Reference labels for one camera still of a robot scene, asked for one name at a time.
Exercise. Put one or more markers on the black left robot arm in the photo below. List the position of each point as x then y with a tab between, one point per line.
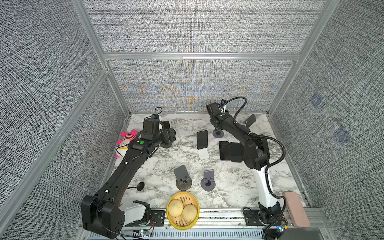
101	213

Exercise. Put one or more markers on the steamed bun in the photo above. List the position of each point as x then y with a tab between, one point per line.
189	213
175	208

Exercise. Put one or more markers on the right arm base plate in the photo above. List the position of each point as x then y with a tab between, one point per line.
252	217

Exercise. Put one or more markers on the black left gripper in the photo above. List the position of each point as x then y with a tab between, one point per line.
172	134

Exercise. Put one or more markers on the right steamed bun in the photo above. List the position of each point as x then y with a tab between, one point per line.
189	213

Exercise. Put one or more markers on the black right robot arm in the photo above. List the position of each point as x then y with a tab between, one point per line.
254	152

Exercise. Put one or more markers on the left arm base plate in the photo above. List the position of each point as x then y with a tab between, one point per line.
150	218

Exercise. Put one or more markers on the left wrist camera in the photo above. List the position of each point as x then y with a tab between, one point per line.
155	117

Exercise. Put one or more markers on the purple round stand back centre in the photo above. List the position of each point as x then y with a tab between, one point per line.
217	133

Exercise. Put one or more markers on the pink white plush toy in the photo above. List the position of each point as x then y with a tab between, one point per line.
122	145

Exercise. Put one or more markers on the grey round stand back left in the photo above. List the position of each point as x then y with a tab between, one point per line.
166	145

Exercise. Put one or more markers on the black phone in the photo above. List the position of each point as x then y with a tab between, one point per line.
243	153
236	152
202	140
165	125
225	151

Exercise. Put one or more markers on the black ladle spoon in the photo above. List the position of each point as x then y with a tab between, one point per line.
140	186

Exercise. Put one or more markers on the pink rectangular pad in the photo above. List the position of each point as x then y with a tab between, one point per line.
296	210

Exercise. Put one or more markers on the aluminium front rail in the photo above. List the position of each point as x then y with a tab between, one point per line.
230	224

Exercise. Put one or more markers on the left steamed bun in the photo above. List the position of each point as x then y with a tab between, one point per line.
175	208

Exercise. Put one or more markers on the purple round stand front centre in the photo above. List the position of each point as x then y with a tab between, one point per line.
208	182

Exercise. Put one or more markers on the brown round stand back right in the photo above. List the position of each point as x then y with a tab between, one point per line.
250	120

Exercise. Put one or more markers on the white folding phone stand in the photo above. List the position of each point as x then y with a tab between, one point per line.
203	154

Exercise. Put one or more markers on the purple round stand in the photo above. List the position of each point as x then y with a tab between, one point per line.
217	133
208	182

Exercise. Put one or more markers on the yellow bamboo steamer basket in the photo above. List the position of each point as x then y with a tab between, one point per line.
187	199

